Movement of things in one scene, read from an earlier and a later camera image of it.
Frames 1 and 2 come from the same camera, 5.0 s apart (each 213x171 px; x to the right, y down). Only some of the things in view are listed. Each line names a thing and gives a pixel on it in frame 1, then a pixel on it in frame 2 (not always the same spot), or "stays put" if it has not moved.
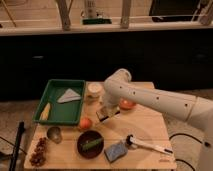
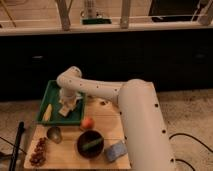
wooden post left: (64, 8) stays put
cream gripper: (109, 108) -> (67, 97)
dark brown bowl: (90, 144) stays put
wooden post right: (124, 24) stays put
